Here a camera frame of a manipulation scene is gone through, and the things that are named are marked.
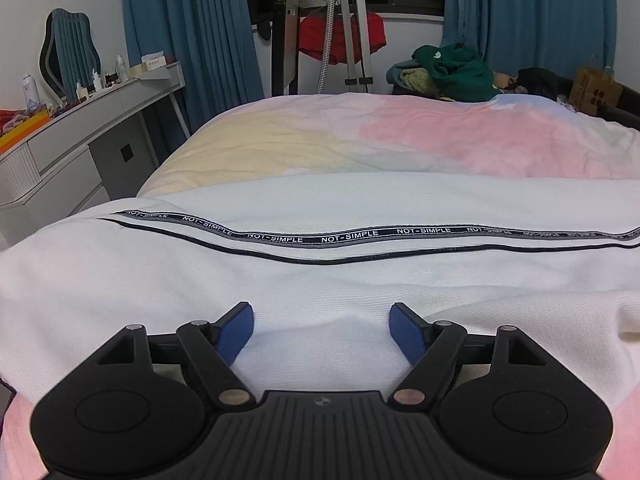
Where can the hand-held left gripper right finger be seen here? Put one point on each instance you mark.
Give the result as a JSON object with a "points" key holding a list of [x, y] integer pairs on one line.
{"points": [[407, 334]]}

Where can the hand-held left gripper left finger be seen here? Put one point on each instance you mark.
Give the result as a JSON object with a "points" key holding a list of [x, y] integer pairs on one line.
{"points": [[235, 334]]}

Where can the white garment with striped tape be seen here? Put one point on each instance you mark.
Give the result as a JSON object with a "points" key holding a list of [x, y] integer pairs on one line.
{"points": [[320, 290]]}

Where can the pastel plush blanket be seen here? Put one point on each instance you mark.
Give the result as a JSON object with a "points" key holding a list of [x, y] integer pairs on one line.
{"points": [[400, 130]]}

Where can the yellow-green knitted cloth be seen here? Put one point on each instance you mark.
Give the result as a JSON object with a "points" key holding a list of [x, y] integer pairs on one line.
{"points": [[417, 80]]}

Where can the grey dressing table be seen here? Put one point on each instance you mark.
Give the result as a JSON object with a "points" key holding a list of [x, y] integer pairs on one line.
{"points": [[60, 145]]}

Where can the dark green garment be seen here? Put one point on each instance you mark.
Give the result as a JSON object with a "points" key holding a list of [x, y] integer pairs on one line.
{"points": [[460, 72]]}

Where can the white carton box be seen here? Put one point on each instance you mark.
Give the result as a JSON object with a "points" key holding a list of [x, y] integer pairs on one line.
{"points": [[154, 62]]}

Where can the black cloth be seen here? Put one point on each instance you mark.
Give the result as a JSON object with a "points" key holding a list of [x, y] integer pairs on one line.
{"points": [[542, 82]]}

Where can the small white bottle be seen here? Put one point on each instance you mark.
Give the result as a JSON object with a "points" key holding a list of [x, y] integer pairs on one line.
{"points": [[97, 81]]}

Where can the clear plastic bottle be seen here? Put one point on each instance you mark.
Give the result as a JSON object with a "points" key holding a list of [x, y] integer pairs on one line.
{"points": [[121, 67]]}

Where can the white folding board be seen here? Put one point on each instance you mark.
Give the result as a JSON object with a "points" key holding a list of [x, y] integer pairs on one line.
{"points": [[286, 45]]}

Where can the orange box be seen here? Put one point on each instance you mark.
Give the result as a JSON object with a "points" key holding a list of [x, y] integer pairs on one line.
{"points": [[22, 127]]}

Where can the blue curtain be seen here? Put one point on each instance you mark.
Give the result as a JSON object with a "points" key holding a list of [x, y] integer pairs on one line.
{"points": [[530, 10], [195, 35]]}

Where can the silver tripod stand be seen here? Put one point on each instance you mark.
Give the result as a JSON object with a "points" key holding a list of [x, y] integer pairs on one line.
{"points": [[361, 35]]}

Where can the cardboard box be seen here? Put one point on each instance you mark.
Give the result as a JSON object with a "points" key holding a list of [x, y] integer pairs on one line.
{"points": [[595, 90]]}

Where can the red cloth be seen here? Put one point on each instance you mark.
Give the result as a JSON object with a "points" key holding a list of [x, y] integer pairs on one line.
{"points": [[312, 35]]}

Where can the white spray can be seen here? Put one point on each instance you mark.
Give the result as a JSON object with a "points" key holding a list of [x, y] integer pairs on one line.
{"points": [[29, 92]]}

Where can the wavy framed mirror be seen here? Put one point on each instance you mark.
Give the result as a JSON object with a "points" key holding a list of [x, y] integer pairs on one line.
{"points": [[70, 45]]}

